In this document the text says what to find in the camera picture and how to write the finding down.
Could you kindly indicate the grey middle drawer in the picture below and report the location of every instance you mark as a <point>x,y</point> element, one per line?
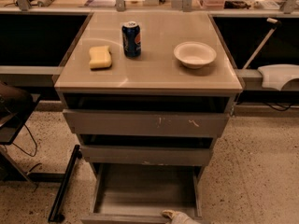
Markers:
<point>147,155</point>

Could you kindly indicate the grey bottom drawer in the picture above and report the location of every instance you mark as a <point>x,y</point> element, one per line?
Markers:
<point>138,194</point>

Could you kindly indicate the blue Pepsi can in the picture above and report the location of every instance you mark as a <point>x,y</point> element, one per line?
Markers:
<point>131,39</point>

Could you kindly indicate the white bowl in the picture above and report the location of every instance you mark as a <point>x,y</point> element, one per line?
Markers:
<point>194,55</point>

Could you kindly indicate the grey drawer cabinet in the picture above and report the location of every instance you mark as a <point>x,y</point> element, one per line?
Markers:
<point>155,81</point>

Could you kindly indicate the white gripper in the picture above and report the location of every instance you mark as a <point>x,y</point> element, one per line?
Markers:
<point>183,218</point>

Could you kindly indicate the grey top drawer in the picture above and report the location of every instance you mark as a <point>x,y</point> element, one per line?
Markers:
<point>144,123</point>

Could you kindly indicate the dark items on shelf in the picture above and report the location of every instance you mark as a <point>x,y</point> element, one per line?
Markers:
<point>238,4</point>

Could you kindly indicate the white rod with cap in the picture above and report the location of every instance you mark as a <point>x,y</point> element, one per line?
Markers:
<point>275,24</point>

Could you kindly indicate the black metal floor bar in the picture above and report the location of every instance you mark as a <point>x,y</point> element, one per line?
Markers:
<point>55,215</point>

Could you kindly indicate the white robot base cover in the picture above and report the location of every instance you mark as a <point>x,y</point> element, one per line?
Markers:
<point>276,76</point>

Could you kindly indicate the black chair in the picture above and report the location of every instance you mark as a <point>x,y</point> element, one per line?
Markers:
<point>16,106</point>

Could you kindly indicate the grey drawer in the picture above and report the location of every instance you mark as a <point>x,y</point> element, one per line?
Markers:
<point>144,123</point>
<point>147,155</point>
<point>138,194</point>

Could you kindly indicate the yellow sponge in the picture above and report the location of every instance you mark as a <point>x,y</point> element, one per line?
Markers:
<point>100,57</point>

